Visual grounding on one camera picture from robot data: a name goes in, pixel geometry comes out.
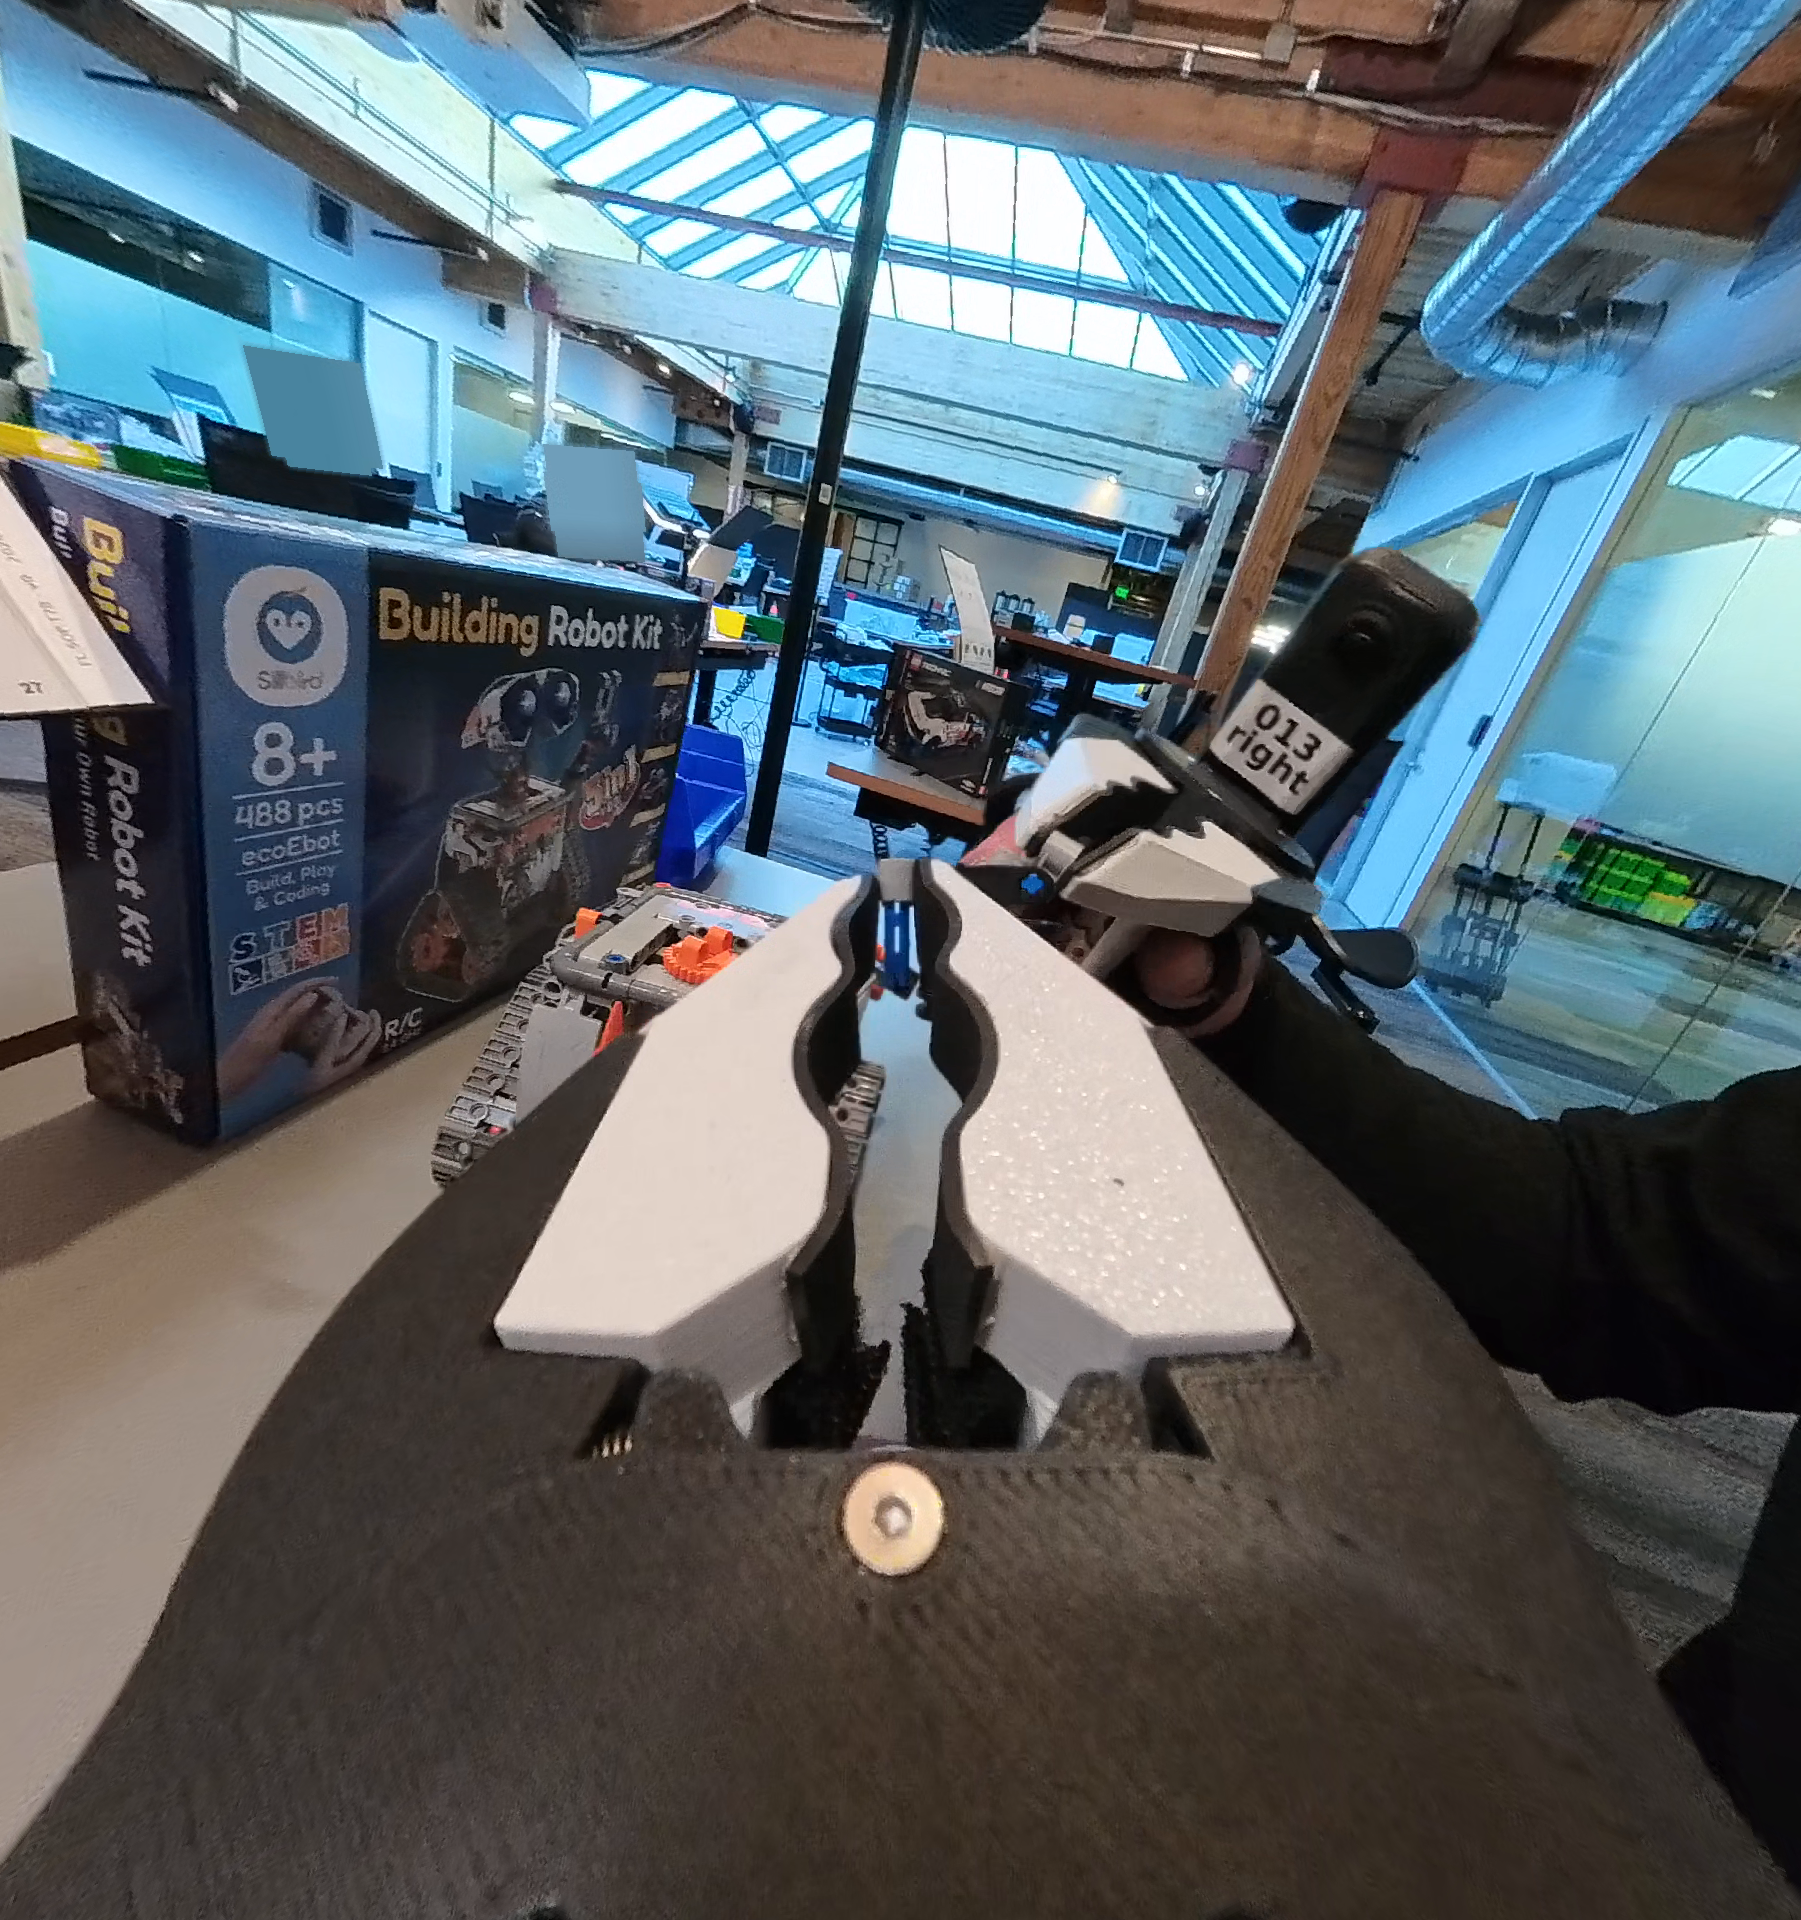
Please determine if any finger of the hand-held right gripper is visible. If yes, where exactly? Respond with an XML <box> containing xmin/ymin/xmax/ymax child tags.
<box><xmin>1016</xmin><ymin>735</ymin><xmax>1177</xmax><ymax>879</ymax></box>

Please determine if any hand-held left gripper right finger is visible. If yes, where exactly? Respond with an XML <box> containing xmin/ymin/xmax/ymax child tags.
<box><xmin>924</xmin><ymin>865</ymin><xmax>1299</xmax><ymax>1407</ymax></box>

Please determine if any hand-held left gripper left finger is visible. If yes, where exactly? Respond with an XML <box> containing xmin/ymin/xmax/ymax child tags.
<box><xmin>496</xmin><ymin>878</ymin><xmax>873</xmax><ymax>1413</ymax></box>

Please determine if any grey orange tracked toy robot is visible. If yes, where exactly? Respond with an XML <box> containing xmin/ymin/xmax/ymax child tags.
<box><xmin>431</xmin><ymin>885</ymin><xmax>861</xmax><ymax>1192</ymax></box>

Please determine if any blue connector pin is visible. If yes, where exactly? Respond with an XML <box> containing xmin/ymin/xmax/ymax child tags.
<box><xmin>870</xmin><ymin>857</ymin><xmax>926</xmax><ymax>1008</ymax></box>

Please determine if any black printed box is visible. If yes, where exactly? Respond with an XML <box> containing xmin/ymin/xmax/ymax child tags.
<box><xmin>876</xmin><ymin>646</ymin><xmax>1019</xmax><ymax>801</ymax></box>

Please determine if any blue plastic bin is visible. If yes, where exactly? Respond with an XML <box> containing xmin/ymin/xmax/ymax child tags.
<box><xmin>660</xmin><ymin>722</ymin><xmax>755</xmax><ymax>895</ymax></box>

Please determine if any blue robot kit box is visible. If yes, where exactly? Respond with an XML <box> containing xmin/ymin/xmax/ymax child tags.
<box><xmin>6</xmin><ymin>457</ymin><xmax>710</xmax><ymax>1146</ymax></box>

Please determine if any open instruction booklet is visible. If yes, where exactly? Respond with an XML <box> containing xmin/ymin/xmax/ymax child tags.
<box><xmin>0</xmin><ymin>390</ymin><xmax>158</xmax><ymax>722</ymax></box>

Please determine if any wooden post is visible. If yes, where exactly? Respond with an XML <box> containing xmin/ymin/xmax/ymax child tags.
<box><xmin>1187</xmin><ymin>196</ymin><xmax>1430</xmax><ymax>722</ymax></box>

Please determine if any silver ventilation duct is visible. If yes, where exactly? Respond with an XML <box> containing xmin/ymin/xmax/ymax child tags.
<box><xmin>1422</xmin><ymin>0</ymin><xmax>1801</xmax><ymax>388</ymax></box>

